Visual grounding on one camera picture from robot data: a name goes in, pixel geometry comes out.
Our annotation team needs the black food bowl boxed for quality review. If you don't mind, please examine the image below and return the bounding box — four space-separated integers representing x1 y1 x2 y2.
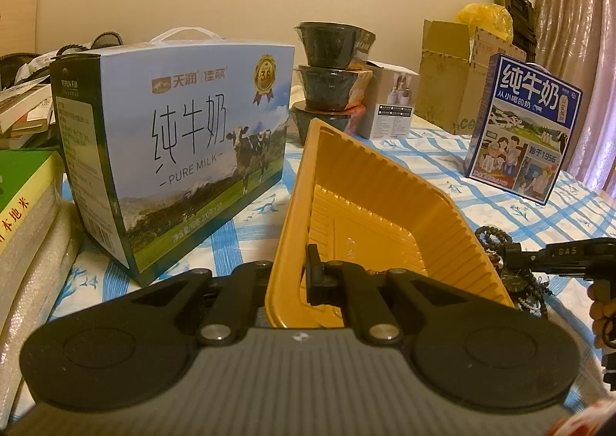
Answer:
290 102 365 145
295 21 376 70
295 65 373 112

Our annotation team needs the brown cardboard box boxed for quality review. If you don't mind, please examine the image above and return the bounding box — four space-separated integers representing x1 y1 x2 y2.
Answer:
415 20 526 135

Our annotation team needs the top black food bowl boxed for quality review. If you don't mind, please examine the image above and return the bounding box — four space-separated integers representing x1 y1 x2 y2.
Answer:
295 21 376 70

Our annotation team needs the small blue milk carton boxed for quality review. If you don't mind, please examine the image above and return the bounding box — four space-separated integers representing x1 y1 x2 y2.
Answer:
464 53 583 205

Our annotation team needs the bottom black food bowl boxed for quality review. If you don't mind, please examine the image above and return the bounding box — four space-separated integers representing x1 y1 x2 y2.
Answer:
290 102 365 145

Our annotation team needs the stack of papers books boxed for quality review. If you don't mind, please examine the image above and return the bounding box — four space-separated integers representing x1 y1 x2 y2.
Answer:
1 52 55 149

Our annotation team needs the small white product box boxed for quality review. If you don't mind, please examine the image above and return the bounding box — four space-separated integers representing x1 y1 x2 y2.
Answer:
357 61 420 140

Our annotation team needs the blue checkered bed sheet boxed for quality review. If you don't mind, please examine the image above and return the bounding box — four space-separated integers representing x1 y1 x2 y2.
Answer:
50 117 615 412

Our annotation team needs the yellow plastic tray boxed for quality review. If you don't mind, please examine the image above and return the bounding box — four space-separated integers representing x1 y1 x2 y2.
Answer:
265 120 513 329

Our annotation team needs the dark bead necklace pile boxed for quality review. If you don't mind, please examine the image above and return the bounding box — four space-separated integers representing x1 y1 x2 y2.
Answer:
474 224 552 319

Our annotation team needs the yellow plastic bag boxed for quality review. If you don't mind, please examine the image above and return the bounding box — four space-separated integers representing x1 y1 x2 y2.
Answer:
455 2 514 44

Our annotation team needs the large pure milk carton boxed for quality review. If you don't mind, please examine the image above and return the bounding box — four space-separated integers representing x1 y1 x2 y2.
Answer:
50 27 295 286

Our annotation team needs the middle black food bowl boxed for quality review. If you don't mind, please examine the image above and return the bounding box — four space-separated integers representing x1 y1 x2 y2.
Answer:
295 65 373 112

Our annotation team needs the person right hand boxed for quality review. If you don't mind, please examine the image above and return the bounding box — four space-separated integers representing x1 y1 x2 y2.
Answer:
587 282 615 349

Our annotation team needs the black cable bundle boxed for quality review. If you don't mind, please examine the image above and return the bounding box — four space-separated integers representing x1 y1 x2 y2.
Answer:
0 30 124 91

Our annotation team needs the pink curtain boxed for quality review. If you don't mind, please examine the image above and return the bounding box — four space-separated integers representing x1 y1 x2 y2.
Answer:
537 0 615 198

